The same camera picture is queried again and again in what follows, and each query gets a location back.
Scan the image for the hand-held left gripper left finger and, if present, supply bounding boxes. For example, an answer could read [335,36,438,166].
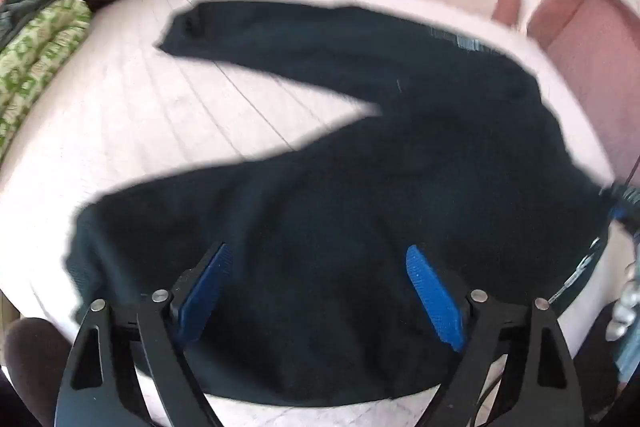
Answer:
[54,241,234,427]

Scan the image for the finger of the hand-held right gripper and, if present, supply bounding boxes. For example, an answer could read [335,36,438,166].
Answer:
[600,179,640,228]

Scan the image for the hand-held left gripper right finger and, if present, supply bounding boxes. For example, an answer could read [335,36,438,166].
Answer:
[405,244,586,427]

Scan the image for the black pants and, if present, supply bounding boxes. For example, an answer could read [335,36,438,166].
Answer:
[64,0,613,410]

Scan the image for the maroon cushion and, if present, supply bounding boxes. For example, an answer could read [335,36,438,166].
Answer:
[525,0,640,188]

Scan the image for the dark brown chair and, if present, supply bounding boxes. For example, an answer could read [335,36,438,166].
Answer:
[5,317,76,427]

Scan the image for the pink quilted bed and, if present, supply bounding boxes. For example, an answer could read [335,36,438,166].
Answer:
[0,0,618,427]

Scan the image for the green patterned blanket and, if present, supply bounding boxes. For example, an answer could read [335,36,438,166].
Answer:
[0,0,93,152]

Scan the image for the dark grey jacket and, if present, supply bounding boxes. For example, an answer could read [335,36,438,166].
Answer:
[0,0,76,48]

